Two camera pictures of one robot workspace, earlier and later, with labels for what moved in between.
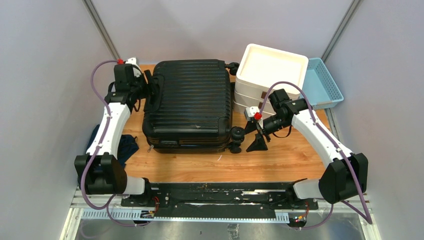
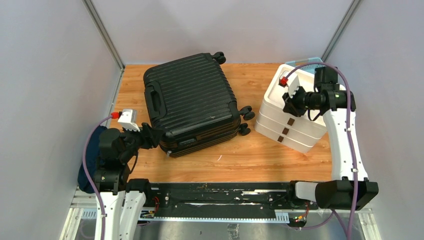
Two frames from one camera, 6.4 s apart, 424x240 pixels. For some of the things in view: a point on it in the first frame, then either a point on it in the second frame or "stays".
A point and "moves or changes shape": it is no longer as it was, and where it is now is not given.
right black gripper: [259, 144] → [291, 106]
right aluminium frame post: [341, 28] stays
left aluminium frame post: [96, 19] stays
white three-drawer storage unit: [259, 67] moves or changes shape
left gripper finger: [150, 82] → [154, 136]
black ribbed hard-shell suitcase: [188, 107] stays
